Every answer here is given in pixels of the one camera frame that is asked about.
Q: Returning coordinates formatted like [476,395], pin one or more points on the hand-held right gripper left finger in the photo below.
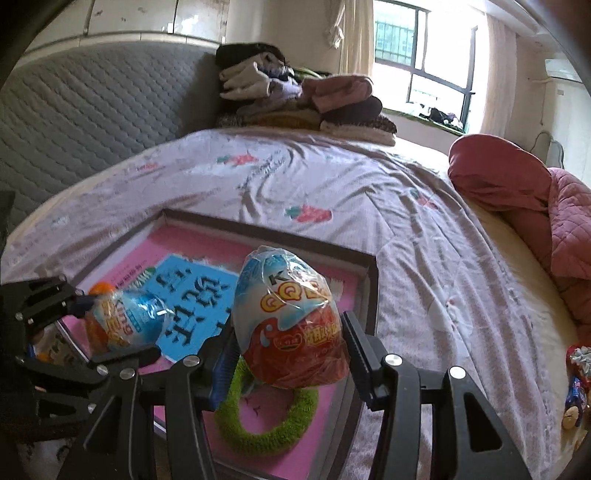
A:
[224,364]

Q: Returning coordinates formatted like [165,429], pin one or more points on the green windowsill mat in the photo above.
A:
[406,119]

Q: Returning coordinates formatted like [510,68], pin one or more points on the small toy figure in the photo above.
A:
[573,406]

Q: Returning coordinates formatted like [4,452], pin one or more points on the dark clothes on windowsill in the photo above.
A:
[441,117]

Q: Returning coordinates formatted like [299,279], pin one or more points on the grey quilted headboard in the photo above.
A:
[92,101]

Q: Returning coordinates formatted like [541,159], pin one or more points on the dark framed window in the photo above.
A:
[443,41]

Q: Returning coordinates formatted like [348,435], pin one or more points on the small egg-shaped candy packet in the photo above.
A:
[124,318]

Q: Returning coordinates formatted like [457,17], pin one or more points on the blossom printed wall panel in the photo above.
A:
[138,18]

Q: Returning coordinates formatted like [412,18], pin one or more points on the cream tied curtain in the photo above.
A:
[355,37]

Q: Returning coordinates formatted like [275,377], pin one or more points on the white air conditioner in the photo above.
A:
[561,69]

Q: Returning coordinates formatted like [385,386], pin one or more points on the pile of folded clothes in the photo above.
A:
[295,97]

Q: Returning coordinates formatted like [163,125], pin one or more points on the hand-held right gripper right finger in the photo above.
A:
[364,360]

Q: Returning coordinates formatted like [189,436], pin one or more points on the cream sheer curtain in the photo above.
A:
[498,78]

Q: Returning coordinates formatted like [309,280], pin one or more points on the large egg-shaped candy packet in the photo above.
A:
[286,323]

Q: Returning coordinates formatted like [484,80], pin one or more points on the pink pillow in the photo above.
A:
[498,175]

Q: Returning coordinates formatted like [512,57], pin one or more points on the shallow grey cardboard box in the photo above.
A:
[323,251]

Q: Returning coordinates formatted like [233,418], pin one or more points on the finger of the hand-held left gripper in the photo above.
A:
[55,295]
[120,360]

